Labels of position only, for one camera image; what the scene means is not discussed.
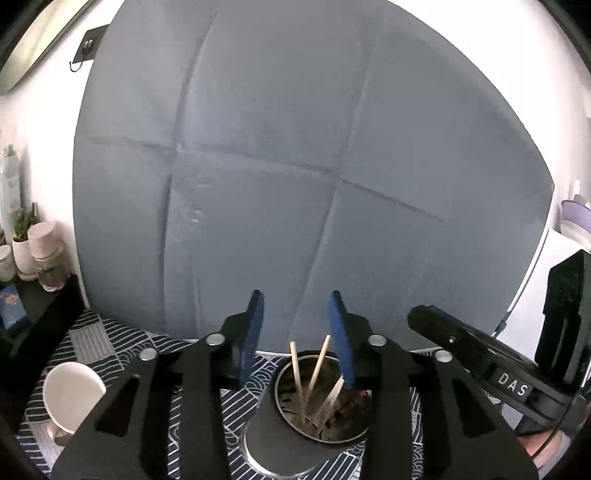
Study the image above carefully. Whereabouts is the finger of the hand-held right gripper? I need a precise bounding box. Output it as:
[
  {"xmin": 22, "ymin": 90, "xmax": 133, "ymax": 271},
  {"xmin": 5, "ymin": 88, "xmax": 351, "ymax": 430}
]
[{"xmin": 406, "ymin": 304, "xmax": 497, "ymax": 377}]

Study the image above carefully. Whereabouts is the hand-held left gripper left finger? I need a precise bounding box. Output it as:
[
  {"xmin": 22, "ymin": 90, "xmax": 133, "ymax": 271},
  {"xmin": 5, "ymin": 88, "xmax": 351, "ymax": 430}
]
[{"xmin": 50, "ymin": 290, "xmax": 266, "ymax": 480}]

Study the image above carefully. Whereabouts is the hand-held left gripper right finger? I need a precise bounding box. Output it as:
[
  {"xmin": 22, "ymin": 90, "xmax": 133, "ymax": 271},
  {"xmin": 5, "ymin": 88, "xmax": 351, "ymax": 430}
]
[{"xmin": 328, "ymin": 290, "xmax": 540, "ymax": 480}]

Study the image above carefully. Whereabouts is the bundle of wooden chopsticks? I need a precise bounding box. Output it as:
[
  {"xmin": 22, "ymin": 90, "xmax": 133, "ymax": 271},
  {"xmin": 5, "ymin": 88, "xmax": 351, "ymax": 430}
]
[{"xmin": 289, "ymin": 335, "xmax": 347, "ymax": 437}]

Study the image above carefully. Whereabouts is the black cylindrical chopstick holder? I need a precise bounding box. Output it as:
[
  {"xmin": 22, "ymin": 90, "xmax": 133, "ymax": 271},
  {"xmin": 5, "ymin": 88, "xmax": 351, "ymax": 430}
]
[{"xmin": 242, "ymin": 350, "xmax": 376, "ymax": 476}]

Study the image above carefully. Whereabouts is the person's right hand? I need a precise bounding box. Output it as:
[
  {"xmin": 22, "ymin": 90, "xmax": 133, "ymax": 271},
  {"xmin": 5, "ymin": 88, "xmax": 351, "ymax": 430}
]
[{"xmin": 524, "ymin": 431, "xmax": 571, "ymax": 468}]

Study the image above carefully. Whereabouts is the white board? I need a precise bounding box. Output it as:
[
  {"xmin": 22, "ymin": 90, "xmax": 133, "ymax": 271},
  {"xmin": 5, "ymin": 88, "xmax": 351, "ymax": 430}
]
[{"xmin": 493, "ymin": 226, "xmax": 591, "ymax": 354}]

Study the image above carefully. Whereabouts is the stack of pale bowls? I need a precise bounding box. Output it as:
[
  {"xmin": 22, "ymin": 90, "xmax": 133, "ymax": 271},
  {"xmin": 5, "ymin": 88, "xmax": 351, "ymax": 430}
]
[{"xmin": 558, "ymin": 194, "xmax": 591, "ymax": 253}]

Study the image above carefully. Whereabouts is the navy patterned tablecloth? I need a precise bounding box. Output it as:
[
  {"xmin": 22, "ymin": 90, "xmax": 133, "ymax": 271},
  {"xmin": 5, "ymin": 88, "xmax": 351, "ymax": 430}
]
[{"xmin": 17, "ymin": 308, "xmax": 509, "ymax": 480}]

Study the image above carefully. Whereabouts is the beige ceramic mug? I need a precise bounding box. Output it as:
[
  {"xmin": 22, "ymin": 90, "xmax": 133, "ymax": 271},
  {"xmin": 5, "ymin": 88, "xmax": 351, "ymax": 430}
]
[{"xmin": 42, "ymin": 361, "xmax": 108, "ymax": 447}]

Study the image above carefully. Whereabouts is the grey fabric backdrop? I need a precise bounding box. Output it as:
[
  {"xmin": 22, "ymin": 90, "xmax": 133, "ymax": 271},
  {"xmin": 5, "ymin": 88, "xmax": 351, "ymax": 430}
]
[{"xmin": 72, "ymin": 0, "xmax": 555, "ymax": 357}]

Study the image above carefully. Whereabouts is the black side table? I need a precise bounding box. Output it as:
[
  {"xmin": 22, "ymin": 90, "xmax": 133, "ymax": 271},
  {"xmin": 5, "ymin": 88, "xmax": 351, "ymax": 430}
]
[{"xmin": 0, "ymin": 273, "xmax": 89, "ymax": 418}]

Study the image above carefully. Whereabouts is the glass jar with pink lid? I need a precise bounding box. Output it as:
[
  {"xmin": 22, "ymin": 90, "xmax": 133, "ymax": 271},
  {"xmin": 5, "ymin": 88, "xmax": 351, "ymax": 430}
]
[{"xmin": 27, "ymin": 222, "xmax": 68, "ymax": 292}]

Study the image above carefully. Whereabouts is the blue box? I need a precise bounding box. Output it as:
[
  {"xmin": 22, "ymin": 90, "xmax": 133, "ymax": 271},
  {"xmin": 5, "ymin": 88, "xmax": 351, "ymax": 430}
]
[{"xmin": 0, "ymin": 284, "xmax": 29, "ymax": 332}]

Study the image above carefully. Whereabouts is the cactus in white pot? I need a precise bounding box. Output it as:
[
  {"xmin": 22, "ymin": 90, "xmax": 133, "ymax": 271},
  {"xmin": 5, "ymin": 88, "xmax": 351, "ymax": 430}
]
[{"xmin": 11, "ymin": 202, "xmax": 41, "ymax": 281}]

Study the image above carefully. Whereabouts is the small jar with white lid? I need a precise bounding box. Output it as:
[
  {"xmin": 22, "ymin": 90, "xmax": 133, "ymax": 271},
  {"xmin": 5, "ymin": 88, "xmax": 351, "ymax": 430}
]
[{"xmin": 0, "ymin": 244, "xmax": 17, "ymax": 283}]

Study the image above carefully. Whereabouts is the white spray bottle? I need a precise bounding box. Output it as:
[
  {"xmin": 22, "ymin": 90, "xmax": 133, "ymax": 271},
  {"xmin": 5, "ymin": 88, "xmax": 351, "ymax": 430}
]
[{"xmin": 0, "ymin": 144, "xmax": 22, "ymax": 232}]

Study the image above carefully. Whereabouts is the black wall hook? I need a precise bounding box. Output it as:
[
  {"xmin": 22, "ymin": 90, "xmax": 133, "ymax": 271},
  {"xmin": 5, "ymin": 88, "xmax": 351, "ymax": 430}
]
[{"xmin": 69, "ymin": 25, "xmax": 108, "ymax": 73}]

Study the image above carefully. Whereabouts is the round wall mirror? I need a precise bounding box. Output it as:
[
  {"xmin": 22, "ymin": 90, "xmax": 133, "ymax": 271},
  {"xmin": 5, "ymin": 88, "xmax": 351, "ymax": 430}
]
[{"xmin": 0, "ymin": 0, "xmax": 94, "ymax": 96}]

